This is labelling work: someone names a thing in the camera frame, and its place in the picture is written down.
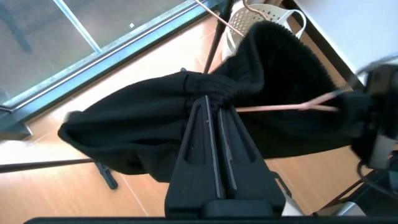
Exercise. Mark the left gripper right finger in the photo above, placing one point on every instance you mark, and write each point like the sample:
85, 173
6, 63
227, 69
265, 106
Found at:
252, 180

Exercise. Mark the white laundry basket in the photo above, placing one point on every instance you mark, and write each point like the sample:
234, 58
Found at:
242, 18

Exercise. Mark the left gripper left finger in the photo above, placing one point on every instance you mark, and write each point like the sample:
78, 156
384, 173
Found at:
192, 180

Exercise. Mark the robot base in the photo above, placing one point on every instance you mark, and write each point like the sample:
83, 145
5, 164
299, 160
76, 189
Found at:
349, 210

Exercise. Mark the window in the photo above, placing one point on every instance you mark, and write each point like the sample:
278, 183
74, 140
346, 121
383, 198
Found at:
46, 31

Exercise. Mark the black clothes rack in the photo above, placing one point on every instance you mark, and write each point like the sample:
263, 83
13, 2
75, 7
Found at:
218, 34

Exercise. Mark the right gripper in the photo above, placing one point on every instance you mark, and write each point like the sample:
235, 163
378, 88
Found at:
382, 102

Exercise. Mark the black garment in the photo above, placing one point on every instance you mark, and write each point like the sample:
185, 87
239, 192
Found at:
124, 124

